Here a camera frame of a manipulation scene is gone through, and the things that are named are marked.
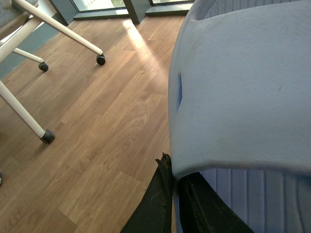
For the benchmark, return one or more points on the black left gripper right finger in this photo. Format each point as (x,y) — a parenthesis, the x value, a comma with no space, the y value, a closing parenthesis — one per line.
(201,210)

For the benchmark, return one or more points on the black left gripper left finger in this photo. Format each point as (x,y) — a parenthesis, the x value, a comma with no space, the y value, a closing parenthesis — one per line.
(154,212)

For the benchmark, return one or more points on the white chair frame with casters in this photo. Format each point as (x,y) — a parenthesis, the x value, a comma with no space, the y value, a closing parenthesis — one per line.
(18,20)

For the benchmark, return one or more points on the light blue slide sandal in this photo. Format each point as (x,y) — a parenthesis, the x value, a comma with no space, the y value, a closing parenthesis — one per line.
(240,108)

